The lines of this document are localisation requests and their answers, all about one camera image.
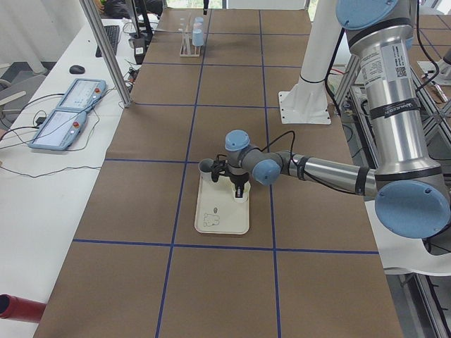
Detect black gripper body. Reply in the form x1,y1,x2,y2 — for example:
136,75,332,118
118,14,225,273
211,154,249,189

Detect pale green plastic cup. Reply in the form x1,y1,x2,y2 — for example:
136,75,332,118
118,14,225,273
233,182,251,204

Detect grey plastic cup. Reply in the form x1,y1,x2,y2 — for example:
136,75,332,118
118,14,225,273
198,158,214,175

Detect light blue plastic cup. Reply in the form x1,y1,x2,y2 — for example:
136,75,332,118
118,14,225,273
192,28,204,47

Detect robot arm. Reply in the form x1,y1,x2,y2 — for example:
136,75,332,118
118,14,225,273
209,1,450,239
203,0,209,15

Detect white plastic tray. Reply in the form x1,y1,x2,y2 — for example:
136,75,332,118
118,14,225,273
194,173,249,235

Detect white chair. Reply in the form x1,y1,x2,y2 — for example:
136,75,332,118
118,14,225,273
364,201,450,277

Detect far teach pendant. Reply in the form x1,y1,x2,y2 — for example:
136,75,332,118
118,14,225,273
56,78,106,112

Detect teach pendant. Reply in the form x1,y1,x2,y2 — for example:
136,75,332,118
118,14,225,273
27,109,87,151
56,78,106,112

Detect near teach pendant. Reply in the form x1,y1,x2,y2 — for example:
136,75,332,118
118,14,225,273
27,109,87,151

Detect black keyboard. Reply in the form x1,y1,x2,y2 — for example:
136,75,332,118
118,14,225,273
104,25,121,55

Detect black computer mouse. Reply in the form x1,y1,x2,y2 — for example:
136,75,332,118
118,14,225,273
69,65,85,75

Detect red cylinder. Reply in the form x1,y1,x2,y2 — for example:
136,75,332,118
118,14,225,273
1,294,47,323

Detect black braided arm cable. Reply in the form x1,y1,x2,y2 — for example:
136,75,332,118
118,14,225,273
262,130,300,166

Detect white wire cup rack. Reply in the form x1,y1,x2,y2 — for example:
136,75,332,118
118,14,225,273
179,13,204,58

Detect black pendant cable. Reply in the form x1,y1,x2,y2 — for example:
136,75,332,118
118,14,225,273
0,87,117,179

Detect aluminium frame post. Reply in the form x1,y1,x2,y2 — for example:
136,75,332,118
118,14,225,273
79,0,132,108

